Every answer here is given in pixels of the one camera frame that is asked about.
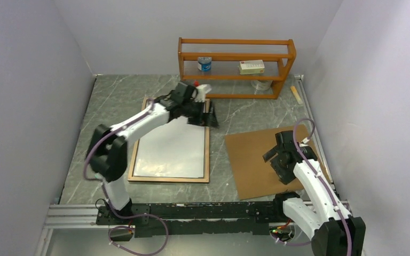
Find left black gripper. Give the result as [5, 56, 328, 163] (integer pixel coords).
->
[183, 99, 219, 129]

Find brown cardboard backing board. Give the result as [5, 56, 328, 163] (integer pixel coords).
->
[224, 126, 303, 200]

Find landscape photo print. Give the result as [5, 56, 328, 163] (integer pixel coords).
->
[133, 102, 207, 179]

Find black wooden picture frame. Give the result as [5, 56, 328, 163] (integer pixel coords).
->
[127, 97, 211, 184]

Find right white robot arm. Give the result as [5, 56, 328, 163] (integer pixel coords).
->
[263, 131, 366, 255]

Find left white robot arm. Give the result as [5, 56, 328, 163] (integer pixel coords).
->
[83, 93, 218, 224]

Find blue white tape roll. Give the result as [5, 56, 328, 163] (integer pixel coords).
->
[197, 57, 212, 72]

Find orange wooden shelf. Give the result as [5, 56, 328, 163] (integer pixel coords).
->
[177, 37, 297, 100]

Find white red small box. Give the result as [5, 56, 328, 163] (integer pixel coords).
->
[239, 60, 265, 75]

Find small wooden stick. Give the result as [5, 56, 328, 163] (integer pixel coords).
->
[290, 85, 303, 105]

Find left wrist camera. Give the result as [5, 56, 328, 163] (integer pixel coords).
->
[193, 81, 212, 102]

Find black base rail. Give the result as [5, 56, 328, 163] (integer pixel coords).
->
[96, 201, 288, 238]

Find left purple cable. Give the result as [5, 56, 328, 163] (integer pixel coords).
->
[83, 99, 170, 256]

